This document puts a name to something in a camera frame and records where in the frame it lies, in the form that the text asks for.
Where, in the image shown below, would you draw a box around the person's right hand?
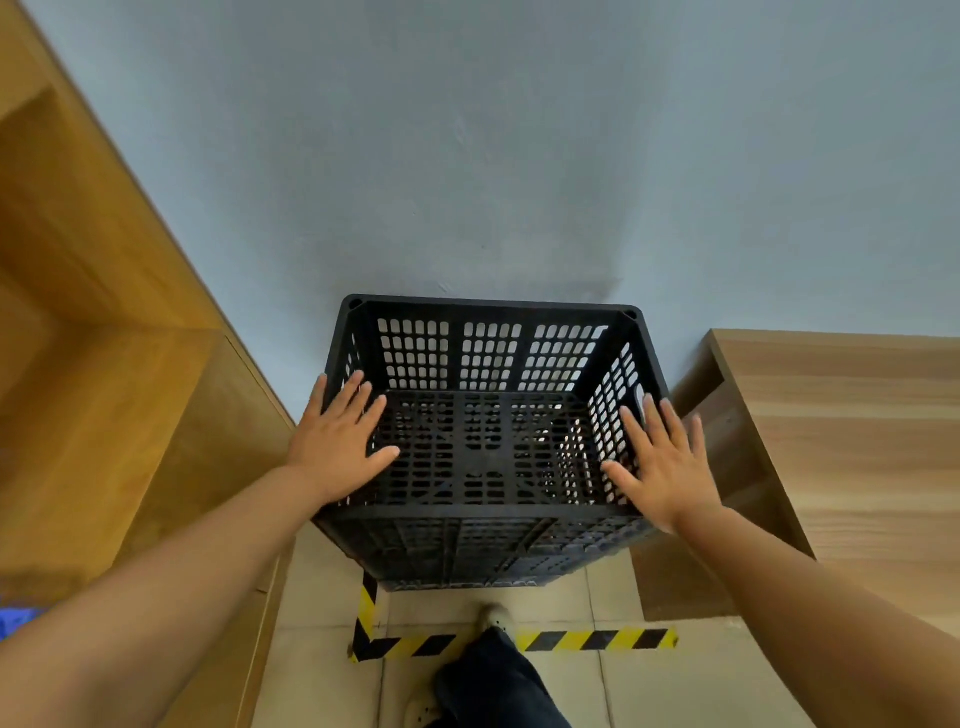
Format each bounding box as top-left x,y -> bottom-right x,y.
601,393 -> 723,535

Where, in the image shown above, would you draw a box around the black plastic crate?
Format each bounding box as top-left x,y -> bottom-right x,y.
313,294 -> 671,571
371,558 -> 598,594

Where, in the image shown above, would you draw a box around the blue plastic grid pallet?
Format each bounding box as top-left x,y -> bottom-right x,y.
0,605 -> 46,643

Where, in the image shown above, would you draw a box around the white clog shoe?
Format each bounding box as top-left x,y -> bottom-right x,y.
478,603 -> 519,640
403,683 -> 445,728

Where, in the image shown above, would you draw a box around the brown striped wooden desk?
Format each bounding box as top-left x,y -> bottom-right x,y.
629,328 -> 960,639

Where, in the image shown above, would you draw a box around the person's blue jeans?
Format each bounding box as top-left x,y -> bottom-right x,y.
433,626 -> 573,728

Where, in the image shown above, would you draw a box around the yellow black striped floor tape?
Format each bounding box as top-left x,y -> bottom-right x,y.
347,569 -> 680,665

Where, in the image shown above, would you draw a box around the person's right forearm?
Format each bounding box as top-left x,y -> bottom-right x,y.
673,504 -> 960,728

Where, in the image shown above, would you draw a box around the person's left forearm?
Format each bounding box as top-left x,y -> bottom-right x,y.
0,463 -> 329,728

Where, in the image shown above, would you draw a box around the light oak wooden cabinet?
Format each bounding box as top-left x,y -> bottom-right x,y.
0,0 -> 298,728

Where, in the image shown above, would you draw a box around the person's left hand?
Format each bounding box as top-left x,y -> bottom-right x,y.
287,371 -> 401,504

